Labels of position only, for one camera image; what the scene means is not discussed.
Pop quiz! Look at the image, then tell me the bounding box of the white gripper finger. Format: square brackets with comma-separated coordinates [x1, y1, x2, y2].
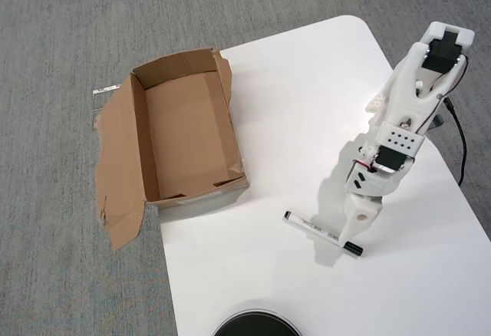
[339, 220, 366, 244]

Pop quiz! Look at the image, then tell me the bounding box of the white marker pen black cap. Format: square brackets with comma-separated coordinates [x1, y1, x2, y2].
[282, 210, 364, 258]

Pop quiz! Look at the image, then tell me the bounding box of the white gripper body with hole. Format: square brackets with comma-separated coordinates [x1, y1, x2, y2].
[344, 193, 384, 230]

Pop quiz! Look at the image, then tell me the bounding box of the black power cable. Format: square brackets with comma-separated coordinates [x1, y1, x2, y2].
[443, 96, 468, 187]

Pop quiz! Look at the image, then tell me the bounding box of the open brown cardboard box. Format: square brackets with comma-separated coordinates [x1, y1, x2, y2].
[91, 47, 251, 252]

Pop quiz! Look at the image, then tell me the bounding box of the black round disc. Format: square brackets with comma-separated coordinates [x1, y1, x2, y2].
[212, 299, 302, 336]

